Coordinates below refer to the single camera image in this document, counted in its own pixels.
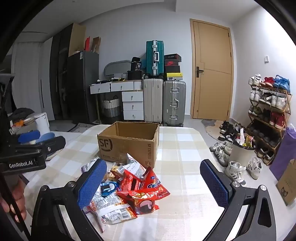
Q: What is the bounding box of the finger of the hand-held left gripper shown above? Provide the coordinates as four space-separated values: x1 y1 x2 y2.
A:
22 136 67 160

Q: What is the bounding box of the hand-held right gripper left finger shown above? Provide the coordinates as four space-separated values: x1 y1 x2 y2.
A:
31 159 107 241

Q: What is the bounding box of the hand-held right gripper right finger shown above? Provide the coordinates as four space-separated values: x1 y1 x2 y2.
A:
200 159 275 241

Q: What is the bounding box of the blue cookie packet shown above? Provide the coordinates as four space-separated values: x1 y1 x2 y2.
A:
99 181 121 197

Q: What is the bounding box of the white teal print snack bag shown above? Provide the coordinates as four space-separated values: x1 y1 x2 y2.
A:
118 153 147 179

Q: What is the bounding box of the brown cardboard box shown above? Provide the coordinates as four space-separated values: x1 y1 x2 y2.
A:
97 121 160 169

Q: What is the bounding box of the person's left hand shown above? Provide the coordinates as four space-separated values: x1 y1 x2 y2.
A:
0 178 28 222

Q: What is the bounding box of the blue plastic bowl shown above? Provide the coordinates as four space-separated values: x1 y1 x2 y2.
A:
39 133 56 145
18 130 41 144

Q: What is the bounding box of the purple clear stick snack packet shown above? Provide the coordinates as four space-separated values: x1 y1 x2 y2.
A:
81 158 100 173

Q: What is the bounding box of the pile of assorted shoes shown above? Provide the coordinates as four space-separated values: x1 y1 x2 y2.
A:
209 120 263 186

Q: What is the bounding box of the white kettle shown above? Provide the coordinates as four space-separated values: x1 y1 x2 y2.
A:
34 112 51 136

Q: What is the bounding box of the black white patterned rug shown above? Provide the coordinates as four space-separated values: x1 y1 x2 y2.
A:
68 122 97 132

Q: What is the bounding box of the white orange print snack bag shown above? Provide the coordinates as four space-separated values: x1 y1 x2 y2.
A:
89 192 139 232

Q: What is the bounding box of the small red snack packet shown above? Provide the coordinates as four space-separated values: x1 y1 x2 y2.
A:
111 169 144 193

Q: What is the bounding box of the white trash bin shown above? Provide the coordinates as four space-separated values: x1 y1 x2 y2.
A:
229 137 256 168

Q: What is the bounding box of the dark cloth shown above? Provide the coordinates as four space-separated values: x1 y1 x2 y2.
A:
8 108 35 126

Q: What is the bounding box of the beige door mat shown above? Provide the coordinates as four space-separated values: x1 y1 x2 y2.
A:
201 119 229 141

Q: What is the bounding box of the red mushroom print packet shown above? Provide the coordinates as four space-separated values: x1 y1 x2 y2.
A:
117 189 160 215

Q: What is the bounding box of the dark grey refrigerator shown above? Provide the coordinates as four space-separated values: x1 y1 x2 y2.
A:
67 51 100 124

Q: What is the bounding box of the woven laundry basket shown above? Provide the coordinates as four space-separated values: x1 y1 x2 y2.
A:
102 98 121 118

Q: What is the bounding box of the dark wardrobe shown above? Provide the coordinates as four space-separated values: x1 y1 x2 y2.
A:
49 23 73 121

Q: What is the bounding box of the brown printed cardboard panel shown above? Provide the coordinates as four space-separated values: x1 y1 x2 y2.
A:
276 159 296 207

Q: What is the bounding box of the purple paper bag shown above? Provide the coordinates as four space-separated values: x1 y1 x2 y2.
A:
269 124 296 181

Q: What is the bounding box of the white drawer desk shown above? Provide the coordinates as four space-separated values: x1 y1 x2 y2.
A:
90 80 145 121

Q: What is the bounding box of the silver suitcase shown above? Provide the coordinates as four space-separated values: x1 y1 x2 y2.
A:
162 80 186 127

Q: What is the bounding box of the grey arched board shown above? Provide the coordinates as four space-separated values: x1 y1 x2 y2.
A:
104 60 132 78

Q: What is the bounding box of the beige suitcase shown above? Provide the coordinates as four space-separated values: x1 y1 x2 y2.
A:
142 78 164 123

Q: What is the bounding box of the wooden shoe rack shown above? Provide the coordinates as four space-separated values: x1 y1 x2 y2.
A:
247 81 292 164

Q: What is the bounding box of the black storage box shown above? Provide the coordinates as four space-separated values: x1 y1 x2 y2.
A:
127 70 142 80

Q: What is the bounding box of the brown cardboard piece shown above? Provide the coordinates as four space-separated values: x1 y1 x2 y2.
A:
92 37 101 54

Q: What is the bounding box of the large cardboard sheet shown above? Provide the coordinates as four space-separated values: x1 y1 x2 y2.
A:
69 23 86 57

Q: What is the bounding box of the black printed bag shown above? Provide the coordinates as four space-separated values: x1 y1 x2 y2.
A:
131 57 142 71

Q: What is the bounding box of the wooden door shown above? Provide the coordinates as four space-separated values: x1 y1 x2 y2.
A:
190 19 233 121

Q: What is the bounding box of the yellow black shoe box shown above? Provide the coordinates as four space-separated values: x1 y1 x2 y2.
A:
166 72 183 81

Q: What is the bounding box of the teal suitcase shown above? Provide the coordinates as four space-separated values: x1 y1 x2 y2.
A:
146 40 164 77

